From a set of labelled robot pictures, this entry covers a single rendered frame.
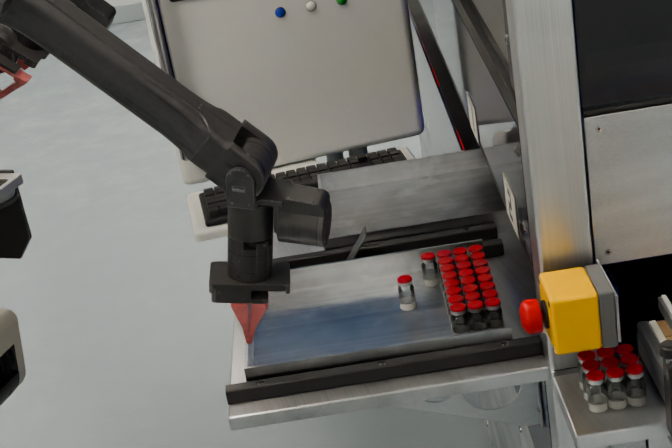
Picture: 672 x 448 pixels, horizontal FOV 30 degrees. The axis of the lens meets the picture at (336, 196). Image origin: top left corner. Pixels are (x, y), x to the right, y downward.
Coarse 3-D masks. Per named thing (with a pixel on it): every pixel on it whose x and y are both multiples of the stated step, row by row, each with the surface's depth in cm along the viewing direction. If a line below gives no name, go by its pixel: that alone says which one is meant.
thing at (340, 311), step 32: (384, 256) 181; (416, 256) 181; (320, 288) 182; (352, 288) 180; (384, 288) 179; (416, 288) 177; (288, 320) 175; (320, 320) 173; (352, 320) 172; (384, 320) 170; (416, 320) 169; (448, 320) 168; (256, 352) 168; (288, 352) 167; (320, 352) 165; (352, 352) 158; (384, 352) 158; (416, 352) 158
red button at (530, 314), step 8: (520, 304) 143; (528, 304) 142; (536, 304) 142; (520, 312) 142; (528, 312) 141; (536, 312) 141; (520, 320) 144; (528, 320) 141; (536, 320) 141; (528, 328) 142; (536, 328) 141
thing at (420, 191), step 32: (416, 160) 212; (448, 160) 212; (480, 160) 213; (352, 192) 212; (384, 192) 210; (416, 192) 208; (448, 192) 205; (480, 192) 204; (352, 224) 200; (384, 224) 198; (416, 224) 189; (448, 224) 189; (480, 224) 189
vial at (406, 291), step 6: (402, 288) 171; (408, 288) 170; (402, 294) 171; (408, 294) 170; (414, 294) 171; (402, 300) 171; (408, 300) 171; (414, 300) 171; (402, 306) 172; (408, 306) 171; (414, 306) 172
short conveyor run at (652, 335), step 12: (660, 300) 147; (648, 324) 149; (660, 324) 149; (648, 336) 147; (660, 336) 147; (648, 348) 146; (660, 348) 132; (648, 360) 147; (660, 360) 142; (648, 372) 149; (660, 372) 141; (660, 384) 142; (660, 396) 144
